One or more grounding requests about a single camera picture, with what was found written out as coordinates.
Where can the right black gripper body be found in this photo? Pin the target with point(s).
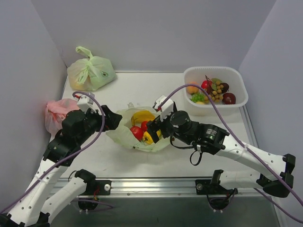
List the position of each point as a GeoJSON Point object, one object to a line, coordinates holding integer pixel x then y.
{"type": "Point", "coordinates": [156, 126]}

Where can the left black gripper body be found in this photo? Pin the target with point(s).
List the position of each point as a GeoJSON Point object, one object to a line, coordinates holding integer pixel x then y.
{"type": "Point", "coordinates": [104, 117]}

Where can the yellow bell pepper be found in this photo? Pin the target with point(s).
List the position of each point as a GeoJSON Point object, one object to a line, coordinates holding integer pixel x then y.
{"type": "Point", "coordinates": [148, 139]}

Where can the red tomato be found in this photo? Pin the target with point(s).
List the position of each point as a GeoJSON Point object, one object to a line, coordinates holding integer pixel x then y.
{"type": "Point", "coordinates": [137, 132]}

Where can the yellow banana bunch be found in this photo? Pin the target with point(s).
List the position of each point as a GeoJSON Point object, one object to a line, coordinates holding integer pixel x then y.
{"type": "Point", "coordinates": [141, 116]}

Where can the light green fruit bag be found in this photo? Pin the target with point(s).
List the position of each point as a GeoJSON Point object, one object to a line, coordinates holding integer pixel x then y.
{"type": "Point", "coordinates": [124, 137]}

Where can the brown longan bunch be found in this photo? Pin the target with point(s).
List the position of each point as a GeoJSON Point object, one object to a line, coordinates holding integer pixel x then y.
{"type": "Point", "coordinates": [215, 92]}

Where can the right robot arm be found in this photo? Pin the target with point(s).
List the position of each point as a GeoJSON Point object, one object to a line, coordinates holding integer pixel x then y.
{"type": "Point", "coordinates": [269, 172]}

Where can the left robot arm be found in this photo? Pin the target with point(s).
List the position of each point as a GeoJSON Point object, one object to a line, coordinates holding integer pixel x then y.
{"type": "Point", "coordinates": [57, 158]}

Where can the pink knotted plastic bag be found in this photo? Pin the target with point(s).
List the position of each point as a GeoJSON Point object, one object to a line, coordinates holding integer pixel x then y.
{"type": "Point", "coordinates": [55, 113]}

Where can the green knotted plastic bag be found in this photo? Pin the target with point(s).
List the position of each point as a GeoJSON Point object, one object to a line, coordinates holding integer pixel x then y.
{"type": "Point", "coordinates": [91, 72]}

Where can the dark red fruit lower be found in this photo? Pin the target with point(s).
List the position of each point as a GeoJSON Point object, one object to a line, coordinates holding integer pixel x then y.
{"type": "Point", "coordinates": [229, 99]}

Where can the dark maroon fruit upper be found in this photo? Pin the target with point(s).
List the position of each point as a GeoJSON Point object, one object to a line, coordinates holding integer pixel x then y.
{"type": "Point", "coordinates": [224, 87]}

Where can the orange peach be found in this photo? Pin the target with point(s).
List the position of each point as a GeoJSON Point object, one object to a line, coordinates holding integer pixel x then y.
{"type": "Point", "coordinates": [192, 89]}

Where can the red apple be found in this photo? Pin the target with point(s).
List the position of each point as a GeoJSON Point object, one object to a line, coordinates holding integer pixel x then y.
{"type": "Point", "coordinates": [206, 85]}

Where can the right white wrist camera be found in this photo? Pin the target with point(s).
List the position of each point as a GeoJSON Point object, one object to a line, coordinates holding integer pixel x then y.
{"type": "Point", "coordinates": [164, 106]}

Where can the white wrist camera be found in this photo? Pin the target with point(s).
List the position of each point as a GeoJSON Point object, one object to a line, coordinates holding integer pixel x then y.
{"type": "Point", "coordinates": [164, 106]}
{"type": "Point", "coordinates": [84, 103]}

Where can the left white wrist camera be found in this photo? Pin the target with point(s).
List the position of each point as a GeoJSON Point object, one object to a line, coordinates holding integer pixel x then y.
{"type": "Point", "coordinates": [84, 103]}

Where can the aluminium mounting rail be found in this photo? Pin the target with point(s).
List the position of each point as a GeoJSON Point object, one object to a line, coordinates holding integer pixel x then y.
{"type": "Point", "coordinates": [143, 188]}

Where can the left black base bracket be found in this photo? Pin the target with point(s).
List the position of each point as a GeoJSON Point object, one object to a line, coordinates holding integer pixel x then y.
{"type": "Point", "coordinates": [99, 187]}

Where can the black base bracket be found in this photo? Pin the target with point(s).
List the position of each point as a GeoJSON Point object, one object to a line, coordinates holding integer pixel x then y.
{"type": "Point", "coordinates": [203, 187]}
{"type": "Point", "coordinates": [99, 187]}

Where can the right black base bracket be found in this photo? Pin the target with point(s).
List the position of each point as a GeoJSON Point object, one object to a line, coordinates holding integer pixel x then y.
{"type": "Point", "coordinates": [203, 187]}

